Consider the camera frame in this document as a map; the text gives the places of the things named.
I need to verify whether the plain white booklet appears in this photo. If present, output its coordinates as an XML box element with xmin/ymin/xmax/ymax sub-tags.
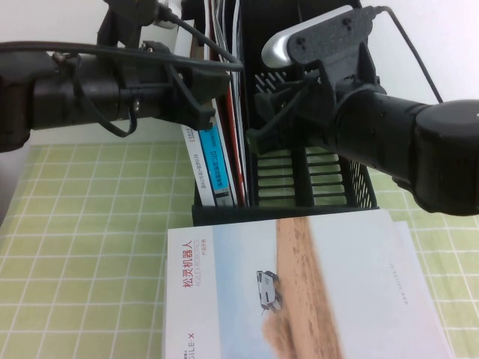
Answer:
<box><xmin>388</xmin><ymin>220</ymin><xmax>454</xmax><ymax>359</ymax></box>

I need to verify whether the thin black left gripper cable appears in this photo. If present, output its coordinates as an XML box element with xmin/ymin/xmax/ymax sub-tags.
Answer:
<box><xmin>73</xmin><ymin>55</ymin><xmax>138</xmax><ymax>138</ymax></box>

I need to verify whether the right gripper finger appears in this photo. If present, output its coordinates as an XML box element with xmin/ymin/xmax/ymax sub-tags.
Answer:
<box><xmin>246</xmin><ymin>124</ymin><xmax>319</xmax><ymax>155</ymax></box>
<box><xmin>254</xmin><ymin>90</ymin><xmax>301</xmax><ymax>125</ymax></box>

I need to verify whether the black plastic book holder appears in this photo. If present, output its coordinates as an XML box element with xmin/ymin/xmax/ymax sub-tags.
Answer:
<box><xmin>180</xmin><ymin>0</ymin><xmax>379</xmax><ymax>227</ymax></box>

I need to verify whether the thin black right gripper cable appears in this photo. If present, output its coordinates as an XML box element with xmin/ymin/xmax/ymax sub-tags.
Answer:
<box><xmin>248</xmin><ymin>74</ymin><xmax>323</xmax><ymax>136</ymax></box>

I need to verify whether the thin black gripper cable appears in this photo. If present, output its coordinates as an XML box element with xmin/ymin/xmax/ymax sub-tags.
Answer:
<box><xmin>73</xmin><ymin>55</ymin><xmax>138</xmax><ymax>138</ymax></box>
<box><xmin>248</xmin><ymin>74</ymin><xmax>323</xmax><ymax>136</ymax></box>

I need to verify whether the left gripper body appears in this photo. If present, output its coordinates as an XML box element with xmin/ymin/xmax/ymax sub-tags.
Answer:
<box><xmin>119</xmin><ymin>48</ymin><xmax>188</xmax><ymax>126</ymax></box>

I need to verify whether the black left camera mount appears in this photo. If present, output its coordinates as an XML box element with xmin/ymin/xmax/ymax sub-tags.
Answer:
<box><xmin>95</xmin><ymin>0</ymin><xmax>165</xmax><ymax>48</ymax></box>

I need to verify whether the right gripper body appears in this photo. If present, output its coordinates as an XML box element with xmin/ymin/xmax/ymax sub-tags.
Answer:
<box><xmin>295</xmin><ymin>74</ymin><xmax>344</xmax><ymax>150</ymax></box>

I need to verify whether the white vehicle brochure red edge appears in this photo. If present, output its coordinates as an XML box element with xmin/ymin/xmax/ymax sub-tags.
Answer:
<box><xmin>207</xmin><ymin>0</ymin><xmax>251</xmax><ymax>207</ymax></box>

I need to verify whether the AgileX desert cover brochure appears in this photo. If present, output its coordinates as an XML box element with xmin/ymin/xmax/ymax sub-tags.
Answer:
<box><xmin>162</xmin><ymin>209</ymin><xmax>452</xmax><ymax>359</ymax></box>

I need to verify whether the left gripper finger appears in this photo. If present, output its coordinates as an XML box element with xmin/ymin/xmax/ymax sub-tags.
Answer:
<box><xmin>166</xmin><ymin>70</ymin><xmax>217</xmax><ymax>132</ymax></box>
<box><xmin>175</xmin><ymin>69</ymin><xmax>231</xmax><ymax>100</ymax></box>

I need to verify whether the white book with orange band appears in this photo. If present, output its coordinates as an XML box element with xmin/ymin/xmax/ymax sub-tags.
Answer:
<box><xmin>174</xmin><ymin>20</ymin><xmax>218</xmax><ymax>207</ymax></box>

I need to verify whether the green checked tablecloth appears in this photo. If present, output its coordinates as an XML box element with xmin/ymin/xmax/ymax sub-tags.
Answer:
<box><xmin>0</xmin><ymin>130</ymin><xmax>479</xmax><ymax>359</ymax></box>

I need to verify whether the thick black left camera cable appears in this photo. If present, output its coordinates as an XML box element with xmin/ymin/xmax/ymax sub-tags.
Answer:
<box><xmin>0</xmin><ymin>1</ymin><xmax>246</xmax><ymax>74</ymax></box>

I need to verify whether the blue spine book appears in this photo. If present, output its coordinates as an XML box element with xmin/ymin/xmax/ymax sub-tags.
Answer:
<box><xmin>189</xmin><ymin>35</ymin><xmax>237</xmax><ymax>209</ymax></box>

